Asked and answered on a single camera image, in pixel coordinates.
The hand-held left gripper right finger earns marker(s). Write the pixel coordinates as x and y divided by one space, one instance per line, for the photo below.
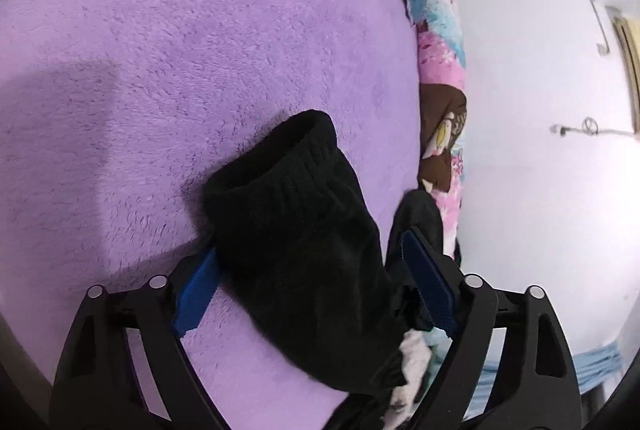
429 277

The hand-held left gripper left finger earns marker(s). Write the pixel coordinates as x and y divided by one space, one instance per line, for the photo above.
196 294

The black fleece-lined jacket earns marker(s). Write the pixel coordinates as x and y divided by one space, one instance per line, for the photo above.
300 255

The brown printed cloth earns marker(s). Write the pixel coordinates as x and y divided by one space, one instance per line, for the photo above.
442 120

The blue striped cloth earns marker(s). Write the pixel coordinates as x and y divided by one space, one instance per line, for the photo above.
595 362

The pink floral bed sheet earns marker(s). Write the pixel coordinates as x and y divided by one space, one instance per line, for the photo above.
440 60

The purple fleece blanket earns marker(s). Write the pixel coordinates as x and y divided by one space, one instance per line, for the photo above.
200 60

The wall pipe with valve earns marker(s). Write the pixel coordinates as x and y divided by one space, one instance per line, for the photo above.
590 128

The wooden window frame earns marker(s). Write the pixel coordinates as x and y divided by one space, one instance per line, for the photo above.
627 55

